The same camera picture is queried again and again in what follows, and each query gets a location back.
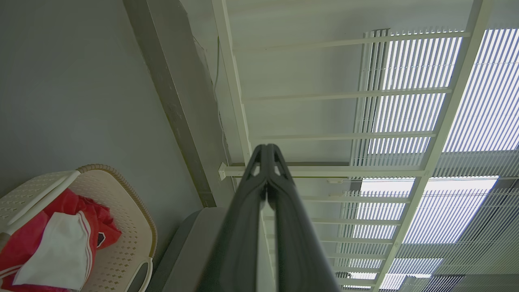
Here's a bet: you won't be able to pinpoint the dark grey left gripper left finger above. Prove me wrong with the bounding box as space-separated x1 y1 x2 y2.
197 144 268 292

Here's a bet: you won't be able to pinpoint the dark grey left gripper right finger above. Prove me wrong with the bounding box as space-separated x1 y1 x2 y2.
266 144 340 292

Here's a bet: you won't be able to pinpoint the cream perforated laundry basket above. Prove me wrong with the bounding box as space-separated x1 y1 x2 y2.
0 164 158 292

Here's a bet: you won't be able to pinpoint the grey skirting board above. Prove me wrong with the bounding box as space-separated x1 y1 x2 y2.
122 0 217 208

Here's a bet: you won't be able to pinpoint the white vertical window blinds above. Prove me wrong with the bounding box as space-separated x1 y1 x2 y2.
335 27 519 292

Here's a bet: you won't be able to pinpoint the white garment with red stripes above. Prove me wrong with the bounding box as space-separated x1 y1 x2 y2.
12 210 92 291

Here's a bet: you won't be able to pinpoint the white metal railing frame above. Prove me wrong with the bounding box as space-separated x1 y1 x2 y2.
211 0 496 292

